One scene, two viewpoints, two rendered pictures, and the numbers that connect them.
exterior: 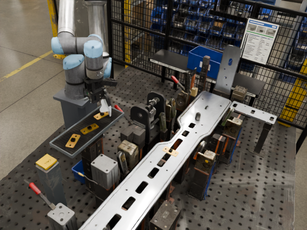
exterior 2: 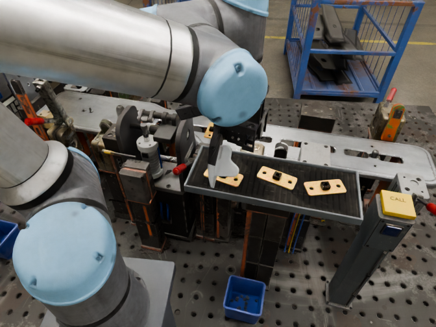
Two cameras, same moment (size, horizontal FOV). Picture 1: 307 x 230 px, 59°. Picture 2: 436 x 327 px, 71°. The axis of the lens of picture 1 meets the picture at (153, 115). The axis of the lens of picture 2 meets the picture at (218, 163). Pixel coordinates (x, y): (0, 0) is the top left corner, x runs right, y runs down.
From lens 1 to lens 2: 1.45 m
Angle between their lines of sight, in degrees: 73
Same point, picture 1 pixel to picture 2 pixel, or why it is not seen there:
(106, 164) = (316, 150)
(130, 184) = (295, 154)
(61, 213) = (411, 184)
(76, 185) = (267, 312)
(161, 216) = (322, 113)
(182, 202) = not seen: hidden behind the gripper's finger
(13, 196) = not seen: outside the picture
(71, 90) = (137, 292)
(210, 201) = not seen: hidden behind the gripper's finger
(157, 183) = (276, 131)
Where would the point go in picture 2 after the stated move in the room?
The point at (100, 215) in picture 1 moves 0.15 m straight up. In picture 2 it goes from (361, 167) to (379, 127)
